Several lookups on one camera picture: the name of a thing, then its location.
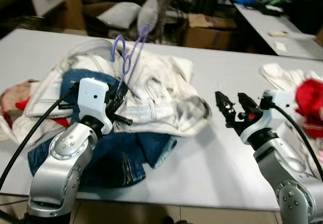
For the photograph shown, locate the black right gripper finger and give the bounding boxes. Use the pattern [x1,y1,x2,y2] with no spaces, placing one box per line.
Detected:
[214,91,237,129]
[238,93,256,115]

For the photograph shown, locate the purple plastic hanger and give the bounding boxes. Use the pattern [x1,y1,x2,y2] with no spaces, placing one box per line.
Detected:
[110,22,151,96]

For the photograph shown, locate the red garment plaid lining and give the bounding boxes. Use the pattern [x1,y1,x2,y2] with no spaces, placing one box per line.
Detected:
[294,79,323,140]

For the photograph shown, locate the cream denim jacket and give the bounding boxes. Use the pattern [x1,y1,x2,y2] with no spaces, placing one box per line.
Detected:
[11,36,212,140]

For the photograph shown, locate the blue jeans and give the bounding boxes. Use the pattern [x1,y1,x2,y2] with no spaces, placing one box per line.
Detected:
[28,69,178,189]

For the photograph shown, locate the wide white pillow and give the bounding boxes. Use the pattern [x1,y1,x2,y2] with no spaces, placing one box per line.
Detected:
[96,1,142,31]

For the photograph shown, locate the open brown cardboard box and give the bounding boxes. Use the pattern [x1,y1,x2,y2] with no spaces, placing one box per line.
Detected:
[182,13,239,51]

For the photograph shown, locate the white work desk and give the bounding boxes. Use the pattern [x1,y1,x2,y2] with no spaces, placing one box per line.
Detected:
[216,0,323,62]

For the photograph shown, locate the narrow white pillow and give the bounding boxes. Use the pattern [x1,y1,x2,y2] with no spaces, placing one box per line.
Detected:
[136,0,161,34]

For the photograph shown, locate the beige and red garment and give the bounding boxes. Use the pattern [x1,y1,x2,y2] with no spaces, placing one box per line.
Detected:
[0,79,42,145]

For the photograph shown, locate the black bag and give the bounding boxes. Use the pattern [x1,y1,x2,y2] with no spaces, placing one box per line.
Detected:
[289,0,323,36]

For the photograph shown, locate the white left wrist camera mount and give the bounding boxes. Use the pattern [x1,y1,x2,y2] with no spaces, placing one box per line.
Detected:
[77,78,112,123]

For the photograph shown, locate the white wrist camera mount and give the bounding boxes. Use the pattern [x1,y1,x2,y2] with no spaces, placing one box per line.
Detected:
[240,89,297,145]
[77,78,112,123]

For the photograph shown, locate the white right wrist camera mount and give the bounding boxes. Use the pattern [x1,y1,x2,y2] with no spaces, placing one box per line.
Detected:
[240,89,297,145]

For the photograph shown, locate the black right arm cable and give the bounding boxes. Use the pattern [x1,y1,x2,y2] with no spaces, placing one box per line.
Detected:
[260,99,323,180]

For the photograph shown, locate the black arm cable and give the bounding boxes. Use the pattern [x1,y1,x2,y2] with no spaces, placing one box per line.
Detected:
[0,85,79,187]
[260,99,323,180]

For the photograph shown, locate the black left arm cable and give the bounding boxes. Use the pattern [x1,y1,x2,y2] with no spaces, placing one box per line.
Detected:
[0,85,79,187]

